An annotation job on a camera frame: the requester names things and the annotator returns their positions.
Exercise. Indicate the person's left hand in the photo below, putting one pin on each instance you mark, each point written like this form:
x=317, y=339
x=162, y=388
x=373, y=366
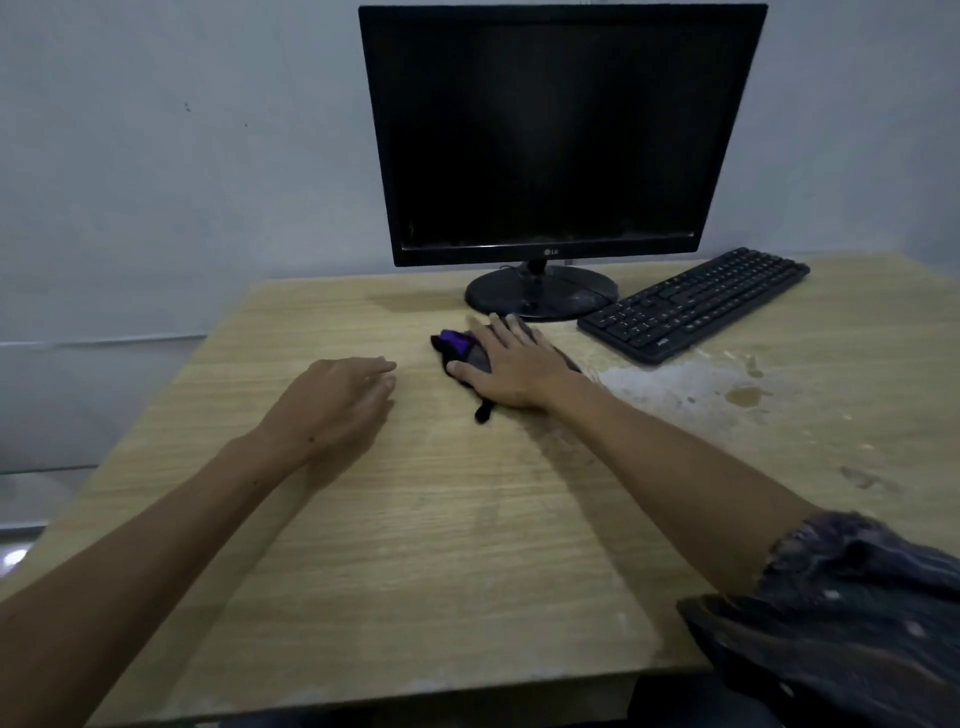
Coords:
x=330, y=409

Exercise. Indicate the person's right hand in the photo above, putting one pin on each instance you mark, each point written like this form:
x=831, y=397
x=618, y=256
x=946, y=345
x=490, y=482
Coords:
x=521, y=367

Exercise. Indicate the purple grey cleaning cloth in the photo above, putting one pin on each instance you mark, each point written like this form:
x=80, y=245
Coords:
x=454, y=343

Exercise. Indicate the black keyboard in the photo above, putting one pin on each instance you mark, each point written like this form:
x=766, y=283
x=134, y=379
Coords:
x=697, y=300

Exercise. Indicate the person's left forearm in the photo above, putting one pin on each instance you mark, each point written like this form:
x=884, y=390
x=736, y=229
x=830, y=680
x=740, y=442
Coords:
x=135, y=585

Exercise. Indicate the light wooden table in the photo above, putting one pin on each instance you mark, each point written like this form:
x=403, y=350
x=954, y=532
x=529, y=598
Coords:
x=450, y=540

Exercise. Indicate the black computer monitor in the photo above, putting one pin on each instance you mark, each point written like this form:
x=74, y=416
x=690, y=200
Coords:
x=555, y=135

